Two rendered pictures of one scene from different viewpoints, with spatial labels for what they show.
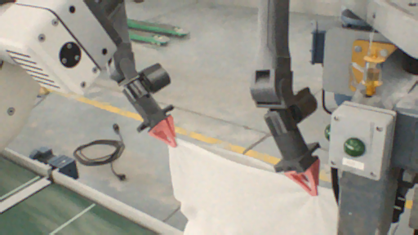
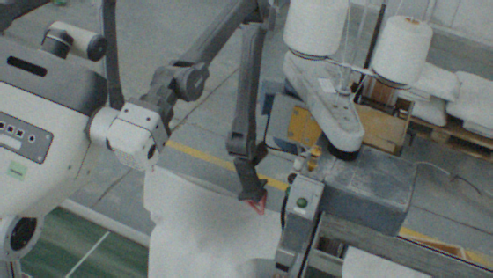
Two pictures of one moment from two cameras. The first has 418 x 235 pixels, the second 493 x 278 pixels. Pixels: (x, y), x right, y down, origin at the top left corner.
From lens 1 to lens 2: 70 cm
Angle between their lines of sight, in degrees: 21
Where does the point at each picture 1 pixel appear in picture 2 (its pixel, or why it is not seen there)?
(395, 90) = (324, 168)
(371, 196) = (305, 224)
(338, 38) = (283, 102)
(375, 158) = (312, 208)
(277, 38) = (249, 113)
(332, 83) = (275, 130)
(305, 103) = (261, 152)
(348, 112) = (300, 183)
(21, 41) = (131, 148)
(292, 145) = (252, 183)
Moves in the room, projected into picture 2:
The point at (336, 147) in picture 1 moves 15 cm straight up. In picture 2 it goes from (291, 201) to (305, 153)
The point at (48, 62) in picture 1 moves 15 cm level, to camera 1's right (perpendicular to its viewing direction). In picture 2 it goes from (141, 157) to (209, 155)
